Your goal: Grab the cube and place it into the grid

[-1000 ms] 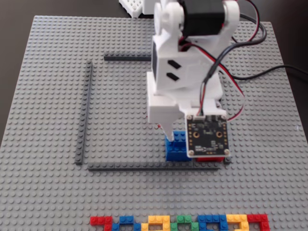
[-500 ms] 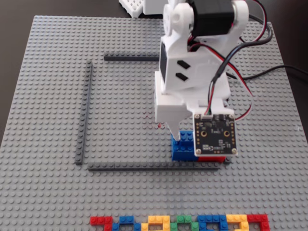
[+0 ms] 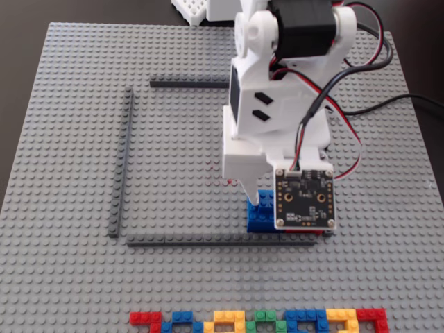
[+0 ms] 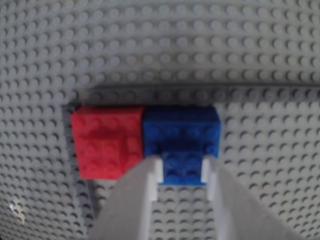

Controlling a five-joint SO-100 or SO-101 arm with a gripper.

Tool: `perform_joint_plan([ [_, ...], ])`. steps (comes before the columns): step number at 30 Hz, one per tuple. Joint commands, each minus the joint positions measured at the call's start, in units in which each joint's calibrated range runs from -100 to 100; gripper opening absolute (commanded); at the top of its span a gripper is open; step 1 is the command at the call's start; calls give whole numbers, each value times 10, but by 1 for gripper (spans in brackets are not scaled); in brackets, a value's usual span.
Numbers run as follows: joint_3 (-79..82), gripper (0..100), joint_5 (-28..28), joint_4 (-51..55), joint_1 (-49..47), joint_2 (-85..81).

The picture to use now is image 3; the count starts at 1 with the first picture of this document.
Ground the blue lego cube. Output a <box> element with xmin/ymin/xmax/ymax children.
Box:
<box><xmin>245</xmin><ymin>189</ymin><xmax>278</xmax><ymax>233</ymax></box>

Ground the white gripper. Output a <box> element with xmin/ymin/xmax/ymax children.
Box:
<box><xmin>221</xmin><ymin>57</ymin><xmax>334</xmax><ymax>206</ymax></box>

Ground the grey studded lego baseplate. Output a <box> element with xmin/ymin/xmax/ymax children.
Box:
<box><xmin>0</xmin><ymin>22</ymin><xmax>444</xmax><ymax>333</ymax></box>

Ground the green lego brick letter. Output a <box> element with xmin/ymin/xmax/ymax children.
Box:
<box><xmin>244</xmin><ymin>310</ymin><xmax>289</xmax><ymax>333</ymax></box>

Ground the red lego brick letter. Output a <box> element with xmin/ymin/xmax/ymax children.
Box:
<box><xmin>130</xmin><ymin>311</ymin><xmax>163</xmax><ymax>333</ymax></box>
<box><xmin>356</xmin><ymin>307</ymin><xmax>389</xmax><ymax>333</ymax></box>

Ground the black camera cable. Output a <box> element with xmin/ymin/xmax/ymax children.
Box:
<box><xmin>296</xmin><ymin>22</ymin><xmax>444</xmax><ymax>171</ymax></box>

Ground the white perforated plastic plate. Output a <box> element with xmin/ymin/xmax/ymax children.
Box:
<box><xmin>171</xmin><ymin>0</ymin><xmax>209</xmax><ymax>27</ymax></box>

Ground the red black servo wire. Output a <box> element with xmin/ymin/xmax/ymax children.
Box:
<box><xmin>324</xmin><ymin>99</ymin><xmax>364</xmax><ymax>181</ymax></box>
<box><xmin>341</xmin><ymin>2</ymin><xmax>389</xmax><ymax>69</ymax></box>

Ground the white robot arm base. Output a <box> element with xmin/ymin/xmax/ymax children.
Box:
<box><xmin>205</xmin><ymin>0</ymin><xmax>242</xmax><ymax>22</ymax></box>

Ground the black camera circuit board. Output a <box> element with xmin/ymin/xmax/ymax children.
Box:
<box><xmin>273</xmin><ymin>168</ymin><xmax>338</xmax><ymax>230</ymax></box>

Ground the red lego brick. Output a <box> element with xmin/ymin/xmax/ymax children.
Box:
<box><xmin>277</xmin><ymin>227</ymin><xmax>325</xmax><ymax>237</ymax></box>

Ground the yellow lego brick letter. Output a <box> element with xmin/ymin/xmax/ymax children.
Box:
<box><xmin>325</xmin><ymin>308</ymin><xmax>358</xmax><ymax>333</ymax></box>
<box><xmin>203</xmin><ymin>310</ymin><xmax>246</xmax><ymax>333</ymax></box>

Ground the blue lego brick letter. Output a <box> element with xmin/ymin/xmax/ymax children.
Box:
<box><xmin>162</xmin><ymin>311</ymin><xmax>205</xmax><ymax>333</ymax></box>
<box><xmin>284</xmin><ymin>308</ymin><xmax>329</xmax><ymax>333</ymax></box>

